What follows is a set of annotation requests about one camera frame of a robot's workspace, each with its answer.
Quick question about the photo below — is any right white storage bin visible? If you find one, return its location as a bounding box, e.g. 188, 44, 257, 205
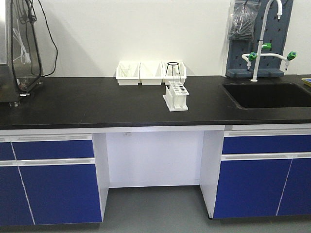
162, 61, 187, 85

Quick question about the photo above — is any bag of grey pegs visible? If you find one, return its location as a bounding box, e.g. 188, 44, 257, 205
228, 0, 261, 42

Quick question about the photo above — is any tall glass test tube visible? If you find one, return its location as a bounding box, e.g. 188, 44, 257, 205
173, 70, 178, 85

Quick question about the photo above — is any black wire tripod stand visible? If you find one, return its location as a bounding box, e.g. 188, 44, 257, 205
165, 62, 181, 76

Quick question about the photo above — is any white gooseneck lab faucet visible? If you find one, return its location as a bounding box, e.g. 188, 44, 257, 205
242, 0, 297, 82

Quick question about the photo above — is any middle white storage bin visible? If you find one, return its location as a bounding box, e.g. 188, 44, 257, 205
139, 61, 163, 85

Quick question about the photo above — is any white storage bin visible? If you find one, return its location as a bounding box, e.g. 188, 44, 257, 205
162, 61, 187, 85
116, 61, 140, 85
139, 61, 163, 85

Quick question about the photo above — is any left white storage bin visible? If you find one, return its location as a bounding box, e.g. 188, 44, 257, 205
116, 61, 140, 85

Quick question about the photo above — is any blue-grey pegboard drying rack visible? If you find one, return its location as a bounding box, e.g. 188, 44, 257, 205
226, 0, 293, 78

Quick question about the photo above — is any blue cabinet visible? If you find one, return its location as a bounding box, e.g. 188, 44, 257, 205
212, 133, 311, 218
0, 134, 103, 226

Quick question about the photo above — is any black lab sink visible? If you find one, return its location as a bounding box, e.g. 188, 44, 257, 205
223, 83, 311, 109

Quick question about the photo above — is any steel equipment on left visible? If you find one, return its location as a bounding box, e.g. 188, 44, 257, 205
0, 0, 43, 107

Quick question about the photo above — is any white test tube rack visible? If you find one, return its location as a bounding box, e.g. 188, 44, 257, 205
163, 81, 189, 112

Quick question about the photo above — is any black power cable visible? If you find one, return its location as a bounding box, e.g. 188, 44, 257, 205
18, 0, 59, 77

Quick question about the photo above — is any left blue cabinet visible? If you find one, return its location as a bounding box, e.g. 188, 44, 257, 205
0, 134, 103, 226

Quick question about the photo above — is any yellow tray at edge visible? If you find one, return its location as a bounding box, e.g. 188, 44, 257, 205
301, 78, 311, 87

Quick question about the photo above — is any right blue cabinet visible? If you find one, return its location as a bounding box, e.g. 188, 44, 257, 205
212, 133, 311, 218

